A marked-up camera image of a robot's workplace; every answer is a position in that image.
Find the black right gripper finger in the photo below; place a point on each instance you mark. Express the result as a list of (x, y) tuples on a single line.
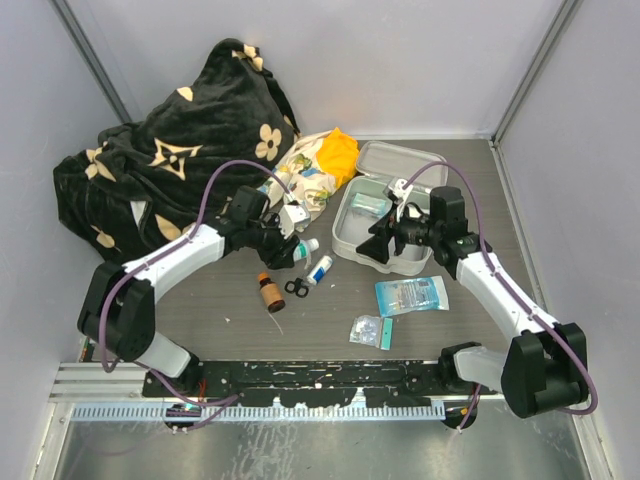
[(385, 226), (376, 247)]

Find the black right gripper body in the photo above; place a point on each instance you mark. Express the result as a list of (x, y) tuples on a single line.
[(421, 231)]

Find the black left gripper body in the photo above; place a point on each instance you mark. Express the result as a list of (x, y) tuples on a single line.
[(268, 241)]

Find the grey medicine kit case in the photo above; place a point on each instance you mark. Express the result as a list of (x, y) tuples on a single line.
[(389, 177)]

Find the bagged teal plaster strips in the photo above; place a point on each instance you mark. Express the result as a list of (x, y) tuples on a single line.
[(369, 205)]

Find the white bottle green label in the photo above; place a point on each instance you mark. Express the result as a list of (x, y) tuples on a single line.
[(305, 248)]

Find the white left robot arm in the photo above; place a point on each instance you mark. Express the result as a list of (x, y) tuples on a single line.
[(119, 310)]

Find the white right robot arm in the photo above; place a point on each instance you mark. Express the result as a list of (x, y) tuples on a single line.
[(545, 367)]

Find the brown glass medicine bottle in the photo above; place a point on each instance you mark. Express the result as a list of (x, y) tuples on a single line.
[(270, 293)]

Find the bagged white blue bandage roll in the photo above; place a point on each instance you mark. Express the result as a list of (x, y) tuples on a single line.
[(318, 271)]

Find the light blue wipes pouch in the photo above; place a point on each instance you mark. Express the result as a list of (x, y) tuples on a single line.
[(400, 297)]

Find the small bag with teal header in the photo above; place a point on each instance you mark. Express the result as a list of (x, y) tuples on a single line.
[(372, 331)]

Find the yellow cloth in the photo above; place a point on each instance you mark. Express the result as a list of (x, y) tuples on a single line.
[(337, 157)]

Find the black floral fleece blanket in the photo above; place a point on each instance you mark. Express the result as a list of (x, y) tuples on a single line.
[(141, 187)]

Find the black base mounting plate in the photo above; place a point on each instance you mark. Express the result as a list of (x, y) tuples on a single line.
[(314, 384)]

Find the black handled scissors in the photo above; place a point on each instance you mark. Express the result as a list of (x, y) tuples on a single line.
[(298, 287)]

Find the white slotted cable duct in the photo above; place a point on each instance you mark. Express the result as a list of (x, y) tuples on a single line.
[(186, 413)]

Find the aluminium frame rail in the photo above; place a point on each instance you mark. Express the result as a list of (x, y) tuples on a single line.
[(88, 382)]

